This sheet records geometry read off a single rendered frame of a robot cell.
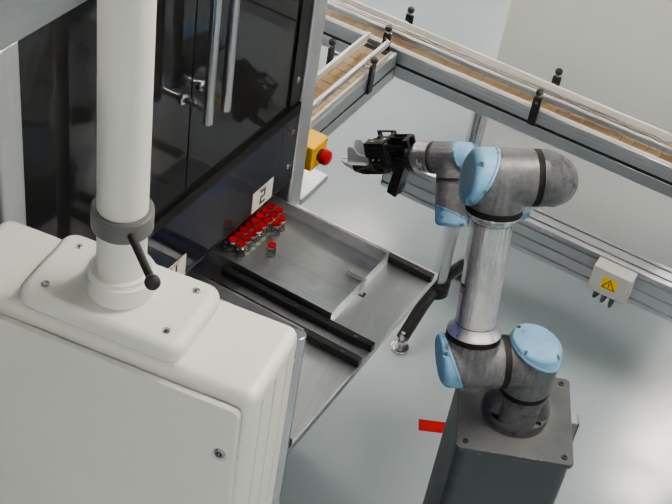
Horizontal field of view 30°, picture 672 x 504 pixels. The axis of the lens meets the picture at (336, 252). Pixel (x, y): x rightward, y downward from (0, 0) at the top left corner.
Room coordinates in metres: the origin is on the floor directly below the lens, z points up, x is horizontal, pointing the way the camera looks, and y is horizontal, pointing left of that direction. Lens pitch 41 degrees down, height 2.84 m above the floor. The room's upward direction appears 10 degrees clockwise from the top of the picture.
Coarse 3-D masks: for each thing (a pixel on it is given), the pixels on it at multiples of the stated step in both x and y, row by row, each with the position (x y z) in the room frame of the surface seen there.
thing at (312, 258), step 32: (288, 224) 2.31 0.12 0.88; (320, 224) 2.31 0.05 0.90; (224, 256) 2.12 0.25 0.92; (256, 256) 2.18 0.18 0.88; (288, 256) 2.20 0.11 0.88; (320, 256) 2.22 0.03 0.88; (352, 256) 2.24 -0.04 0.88; (384, 256) 2.22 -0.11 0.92; (288, 288) 2.09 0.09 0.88; (320, 288) 2.11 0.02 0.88; (352, 288) 2.13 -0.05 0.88
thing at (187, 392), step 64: (0, 256) 1.34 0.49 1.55; (64, 256) 1.33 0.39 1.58; (0, 320) 1.24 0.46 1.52; (64, 320) 1.22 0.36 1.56; (128, 320) 1.22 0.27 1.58; (192, 320) 1.24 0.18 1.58; (256, 320) 1.30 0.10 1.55; (0, 384) 1.24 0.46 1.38; (64, 384) 1.21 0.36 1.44; (128, 384) 1.18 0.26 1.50; (192, 384) 1.17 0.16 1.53; (256, 384) 1.18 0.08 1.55; (0, 448) 1.24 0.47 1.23; (64, 448) 1.21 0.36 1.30; (128, 448) 1.18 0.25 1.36; (192, 448) 1.15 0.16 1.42; (256, 448) 1.18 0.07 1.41
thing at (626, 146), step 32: (352, 0) 3.27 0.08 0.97; (352, 32) 3.16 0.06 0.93; (384, 32) 3.11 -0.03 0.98; (416, 32) 3.17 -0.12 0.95; (416, 64) 3.07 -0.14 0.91; (448, 64) 3.07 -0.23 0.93; (480, 64) 3.10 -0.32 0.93; (448, 96) 3.02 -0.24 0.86; (480, 96) 2.98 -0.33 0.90; (512, 96) 2.96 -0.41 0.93; (544, 96) 2.93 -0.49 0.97; (576, 96) 2.96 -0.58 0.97; (544, 128) 2.90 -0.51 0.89; (576, 128) 2.86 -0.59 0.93; (608, 128) 2.85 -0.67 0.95; (640, 128) 2.88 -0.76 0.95; (608, 160) 2.82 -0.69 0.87; (640, 160) 2.78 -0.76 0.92
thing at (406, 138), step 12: (396, 132) 2.42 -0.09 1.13; (372, 144) 2.37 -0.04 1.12; (384, 144) 2.38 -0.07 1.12; (396, 144) 2.38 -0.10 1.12; (408, 144) 2.36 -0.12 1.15; (372, 156) 2.37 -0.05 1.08; (384, 156) 2.36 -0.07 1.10; (396, 156) 2.37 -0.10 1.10; (408, 156) 2.34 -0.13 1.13; (384, 168) 2.36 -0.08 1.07; (408, 168) 2.33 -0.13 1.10
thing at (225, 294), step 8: (192, 272) 2.06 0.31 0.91; (200, 280) 2.05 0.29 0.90; (208, 280) 2.04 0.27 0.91; (216, 288) 2.03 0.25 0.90; (224, 288) 2.02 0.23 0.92; (224, 296) 2.02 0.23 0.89; (232, 296) 2.01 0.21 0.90; (240, 296) 2.00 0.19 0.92; (240, 304) 2.00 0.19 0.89; (248, 304) 1.99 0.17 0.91; (256, 304) 1.99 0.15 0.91; (256, 312) 1.98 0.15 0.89; (264, 312) 1.98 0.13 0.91; (272, 312) 1.97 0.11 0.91; (280, 320) 1.96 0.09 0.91; (296, 328) 1.94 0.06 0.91
